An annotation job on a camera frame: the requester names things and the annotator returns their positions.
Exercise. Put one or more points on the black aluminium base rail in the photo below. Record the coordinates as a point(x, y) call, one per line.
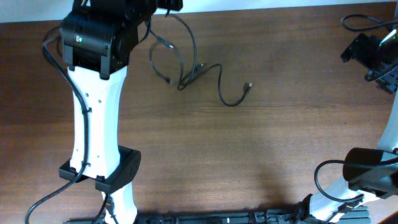
point(359, 215)

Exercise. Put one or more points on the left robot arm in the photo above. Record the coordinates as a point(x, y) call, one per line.
point(97, 42)

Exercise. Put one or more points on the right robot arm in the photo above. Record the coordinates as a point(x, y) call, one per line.
point(367, 174)

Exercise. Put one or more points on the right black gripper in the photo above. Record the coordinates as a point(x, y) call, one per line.
point(358, 48)

